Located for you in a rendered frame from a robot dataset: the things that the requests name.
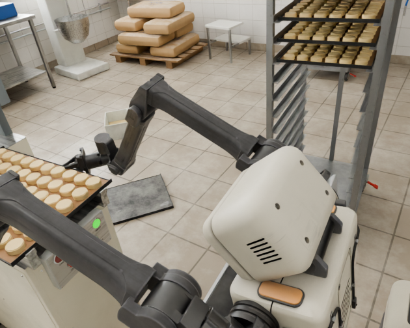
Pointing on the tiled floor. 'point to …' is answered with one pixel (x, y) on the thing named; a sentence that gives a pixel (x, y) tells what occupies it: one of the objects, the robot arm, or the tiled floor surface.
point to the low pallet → (145, 58)
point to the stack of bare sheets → (138, 199)
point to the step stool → (227, 36)
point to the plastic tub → (115, 123)
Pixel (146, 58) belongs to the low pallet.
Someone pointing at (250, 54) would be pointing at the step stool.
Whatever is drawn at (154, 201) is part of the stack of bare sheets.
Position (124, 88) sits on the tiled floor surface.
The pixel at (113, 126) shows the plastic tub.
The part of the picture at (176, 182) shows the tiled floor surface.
